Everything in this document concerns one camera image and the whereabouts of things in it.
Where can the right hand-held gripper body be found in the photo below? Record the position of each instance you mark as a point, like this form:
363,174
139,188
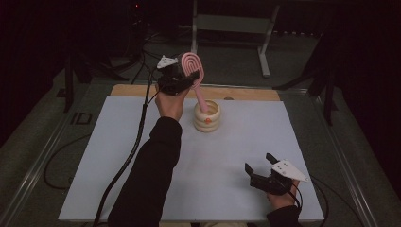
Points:
274,184

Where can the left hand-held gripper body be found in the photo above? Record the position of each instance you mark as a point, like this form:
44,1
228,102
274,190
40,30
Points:
171,80

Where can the pink vented hairbrush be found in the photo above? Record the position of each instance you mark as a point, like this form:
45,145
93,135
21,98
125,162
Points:
190,64

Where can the cream ringed duck cup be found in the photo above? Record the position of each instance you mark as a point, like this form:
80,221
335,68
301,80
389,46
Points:
206,123

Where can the person's right hand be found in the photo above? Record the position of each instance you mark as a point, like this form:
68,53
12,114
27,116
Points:
283,200

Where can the person's left hand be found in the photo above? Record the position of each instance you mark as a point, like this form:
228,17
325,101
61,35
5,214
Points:
171,105

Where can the white table mat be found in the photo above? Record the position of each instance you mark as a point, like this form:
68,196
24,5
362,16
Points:
227,157

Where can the wooden table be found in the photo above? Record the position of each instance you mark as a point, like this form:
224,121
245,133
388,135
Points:
246,94

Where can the grey metal stand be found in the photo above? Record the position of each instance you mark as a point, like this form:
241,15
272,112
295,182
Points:
233,23

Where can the black floor stand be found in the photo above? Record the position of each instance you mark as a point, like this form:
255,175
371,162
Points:
327,94
69,82

